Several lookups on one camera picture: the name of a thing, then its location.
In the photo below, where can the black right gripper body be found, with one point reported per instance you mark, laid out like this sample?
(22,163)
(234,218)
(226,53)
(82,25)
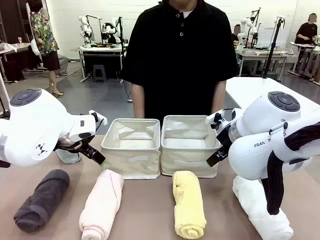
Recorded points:
(225,138)

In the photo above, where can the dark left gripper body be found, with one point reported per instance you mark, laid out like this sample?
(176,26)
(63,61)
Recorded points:
(71,146)

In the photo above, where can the mint green towel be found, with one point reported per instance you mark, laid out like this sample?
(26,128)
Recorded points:
(67,157)

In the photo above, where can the pink towel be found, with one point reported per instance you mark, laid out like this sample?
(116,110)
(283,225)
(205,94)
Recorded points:
(102,205)

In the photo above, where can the yellow towel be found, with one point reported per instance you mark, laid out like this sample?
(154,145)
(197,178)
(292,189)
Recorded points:
(188,205)

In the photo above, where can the dark grey towel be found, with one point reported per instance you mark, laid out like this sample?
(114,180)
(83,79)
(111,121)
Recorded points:
(42,200)

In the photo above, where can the white towel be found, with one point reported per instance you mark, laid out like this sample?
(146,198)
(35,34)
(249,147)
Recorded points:
(260,215)

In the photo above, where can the person's right forearm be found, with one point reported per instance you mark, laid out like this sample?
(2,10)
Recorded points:
(138,102)

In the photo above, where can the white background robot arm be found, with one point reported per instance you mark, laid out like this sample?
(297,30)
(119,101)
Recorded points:
(247,27)

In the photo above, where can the person's left forearm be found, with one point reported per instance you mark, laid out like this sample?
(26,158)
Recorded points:
(218,97)

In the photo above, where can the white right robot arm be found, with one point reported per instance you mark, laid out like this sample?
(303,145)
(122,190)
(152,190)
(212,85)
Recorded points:
(260,150)

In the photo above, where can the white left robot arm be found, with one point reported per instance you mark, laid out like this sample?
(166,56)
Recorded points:
(37,125)

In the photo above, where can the cream fabric storage bin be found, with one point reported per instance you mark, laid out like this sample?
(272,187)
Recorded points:
(187,165)
(130,162)

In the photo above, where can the large white table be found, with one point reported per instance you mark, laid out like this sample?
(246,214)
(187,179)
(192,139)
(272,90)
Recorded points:
(250,90)

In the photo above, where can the black floor tripod base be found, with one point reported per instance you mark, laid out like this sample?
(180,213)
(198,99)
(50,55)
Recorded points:
(5,114)

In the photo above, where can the black plastic stool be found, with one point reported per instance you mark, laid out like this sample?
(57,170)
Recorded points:
(99,73)

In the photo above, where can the seated person in grey trousers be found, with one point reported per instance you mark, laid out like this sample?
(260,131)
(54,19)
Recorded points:
(63,65)

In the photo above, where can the person in black polo shirt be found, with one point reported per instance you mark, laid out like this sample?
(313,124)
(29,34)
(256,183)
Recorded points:
(180,62)

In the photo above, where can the grey background work table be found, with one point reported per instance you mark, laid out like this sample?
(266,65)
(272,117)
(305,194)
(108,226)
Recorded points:
(262,55)

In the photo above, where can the white background robot table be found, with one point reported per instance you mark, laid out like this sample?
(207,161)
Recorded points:
(100,50)

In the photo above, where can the tall black tripod stand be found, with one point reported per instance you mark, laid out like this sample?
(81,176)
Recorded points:
(273,47)

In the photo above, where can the seated person with blurred face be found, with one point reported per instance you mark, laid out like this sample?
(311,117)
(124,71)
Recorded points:
(236,35)

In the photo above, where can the mannequin in floral shirt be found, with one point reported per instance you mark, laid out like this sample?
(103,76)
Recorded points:
(46,37)

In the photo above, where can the grey cluttered side table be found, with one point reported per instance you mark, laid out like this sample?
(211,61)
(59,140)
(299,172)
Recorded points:
(12,48)

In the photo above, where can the white background robot pair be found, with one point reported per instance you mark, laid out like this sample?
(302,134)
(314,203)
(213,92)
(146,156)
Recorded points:
(108,31)

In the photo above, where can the standing person in black tee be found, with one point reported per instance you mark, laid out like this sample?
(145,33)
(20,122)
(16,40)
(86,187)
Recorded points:
(306,31)

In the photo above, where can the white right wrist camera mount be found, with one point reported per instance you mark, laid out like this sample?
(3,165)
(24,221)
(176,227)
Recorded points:
(215,119)

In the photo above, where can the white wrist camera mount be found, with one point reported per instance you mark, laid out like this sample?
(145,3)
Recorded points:
(83,126)
(215,119)

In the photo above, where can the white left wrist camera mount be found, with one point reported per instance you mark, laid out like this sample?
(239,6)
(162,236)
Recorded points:
(83,126)

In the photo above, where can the white slanted stand post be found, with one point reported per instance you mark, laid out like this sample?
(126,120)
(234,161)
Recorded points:
(3,92)

